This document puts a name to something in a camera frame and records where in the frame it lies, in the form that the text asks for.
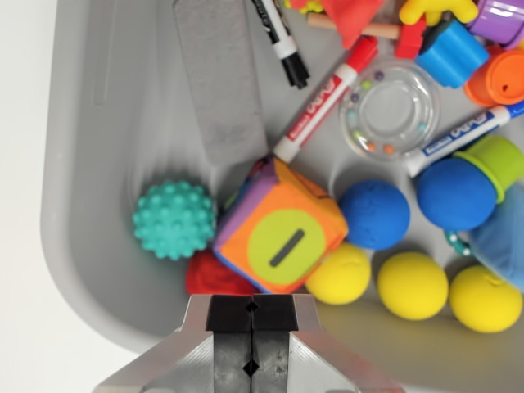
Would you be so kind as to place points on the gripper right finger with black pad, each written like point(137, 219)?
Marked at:
point(274, 348)

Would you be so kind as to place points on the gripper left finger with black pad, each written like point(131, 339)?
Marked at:
point(229, 348)

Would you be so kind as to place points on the grey plastic bin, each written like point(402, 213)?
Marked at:
point(102, 184)

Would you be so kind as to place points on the red soft toy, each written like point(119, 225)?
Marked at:
point(213, 274)

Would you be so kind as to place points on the yellow foam ball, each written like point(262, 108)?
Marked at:
point(485, 299)
point(340, 274)
point(411, 284)

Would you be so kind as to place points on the fabric cube with green circle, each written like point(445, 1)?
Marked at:
point(282, 237)

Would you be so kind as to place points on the teal spiky rubber ball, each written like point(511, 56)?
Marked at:
point(174, 225)

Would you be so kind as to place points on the blue foam ball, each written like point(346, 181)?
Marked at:
point(374, 215)
point(454, 192)

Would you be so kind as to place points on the red Expo marker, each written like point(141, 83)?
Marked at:
point(323, 104)

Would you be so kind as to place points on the light blue soft block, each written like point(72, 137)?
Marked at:
point(501, 241)

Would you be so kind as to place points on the grey felt whiteboard eraser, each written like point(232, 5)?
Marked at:
point(221, 82)

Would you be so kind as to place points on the blue Expo marker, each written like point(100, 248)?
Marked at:
point(466, 135)

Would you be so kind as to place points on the lime green stacking cup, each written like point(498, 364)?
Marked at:
point(497, 163)

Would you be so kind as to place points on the black dry-erase marker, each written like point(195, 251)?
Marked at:
point(282, 41)

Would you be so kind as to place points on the wooden threaded dowel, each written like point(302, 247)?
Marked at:
point(382, 30)

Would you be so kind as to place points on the red wooden nut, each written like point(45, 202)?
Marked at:
point(411, 39)

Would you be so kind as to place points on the red rubber dinosaur toy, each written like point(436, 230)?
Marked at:
point(352, 16)

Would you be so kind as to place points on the blue plastic ridged cylinder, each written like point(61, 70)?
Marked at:
point(452, 53)

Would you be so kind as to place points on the orange stacking cup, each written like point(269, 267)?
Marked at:
point(497, 78)

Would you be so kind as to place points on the yellow knobby star toy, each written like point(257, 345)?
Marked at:
point(438, 10)

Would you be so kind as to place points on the purple stacking cup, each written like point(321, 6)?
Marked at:
point(499, 20)

